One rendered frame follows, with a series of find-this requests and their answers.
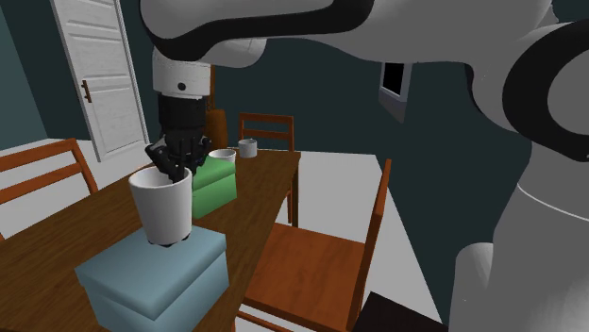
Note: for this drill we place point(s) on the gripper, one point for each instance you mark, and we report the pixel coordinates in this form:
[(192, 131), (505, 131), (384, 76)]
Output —
[(181, 115)]

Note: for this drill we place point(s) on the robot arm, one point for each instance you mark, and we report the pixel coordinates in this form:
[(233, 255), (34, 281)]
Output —
[(414, 32)]

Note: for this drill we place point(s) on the brown tall vase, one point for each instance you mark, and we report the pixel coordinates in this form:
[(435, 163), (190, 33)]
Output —
[(217, 128)]

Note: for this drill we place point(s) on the green box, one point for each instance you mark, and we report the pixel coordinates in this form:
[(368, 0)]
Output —
[(214, 188)]

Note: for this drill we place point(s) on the tall white cup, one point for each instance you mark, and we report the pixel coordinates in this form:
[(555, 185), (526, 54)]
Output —
[(165, 207)]

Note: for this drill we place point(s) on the small grey-white cup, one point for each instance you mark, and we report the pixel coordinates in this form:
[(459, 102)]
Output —
[(247, 148)]

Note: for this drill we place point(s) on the wooden chair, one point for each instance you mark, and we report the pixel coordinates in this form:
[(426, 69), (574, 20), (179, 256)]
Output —
[(303, 271), (267, 134), (46, 177)]

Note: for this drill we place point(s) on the wooden table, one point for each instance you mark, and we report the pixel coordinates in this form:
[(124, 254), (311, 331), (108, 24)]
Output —
[(257, 202)]

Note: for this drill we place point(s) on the white panel door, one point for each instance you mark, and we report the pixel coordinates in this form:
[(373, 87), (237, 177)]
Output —
[(101, 78)]

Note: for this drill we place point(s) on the blue box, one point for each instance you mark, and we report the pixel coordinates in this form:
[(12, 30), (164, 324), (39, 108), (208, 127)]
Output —
[(152, 280)]

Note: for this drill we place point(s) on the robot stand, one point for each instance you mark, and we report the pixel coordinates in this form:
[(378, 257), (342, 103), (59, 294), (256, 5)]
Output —
[(391, 317)]

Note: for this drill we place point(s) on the grey-framed dark wall picture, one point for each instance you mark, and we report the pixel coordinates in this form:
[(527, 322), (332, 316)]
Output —
[(395, 80)]

